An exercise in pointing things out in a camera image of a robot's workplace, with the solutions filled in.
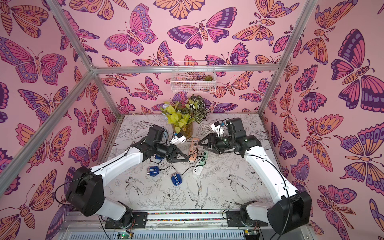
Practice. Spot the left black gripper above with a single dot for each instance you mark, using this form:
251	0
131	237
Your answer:
172	154

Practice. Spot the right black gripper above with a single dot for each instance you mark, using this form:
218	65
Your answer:
214	143

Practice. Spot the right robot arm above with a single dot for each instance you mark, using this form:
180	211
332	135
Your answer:
291	208

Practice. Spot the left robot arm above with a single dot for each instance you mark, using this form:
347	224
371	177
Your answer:
86	191

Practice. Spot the potted green plant glass vase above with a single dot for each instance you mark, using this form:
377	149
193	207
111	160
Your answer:
182	114

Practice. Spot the pink power strip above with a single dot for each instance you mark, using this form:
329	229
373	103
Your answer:
193	153

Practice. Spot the white power strip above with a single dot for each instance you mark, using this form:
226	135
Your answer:
197	170

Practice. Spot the white wire basket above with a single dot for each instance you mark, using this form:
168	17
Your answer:
193	77

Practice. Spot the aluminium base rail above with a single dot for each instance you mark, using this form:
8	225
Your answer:
176	225

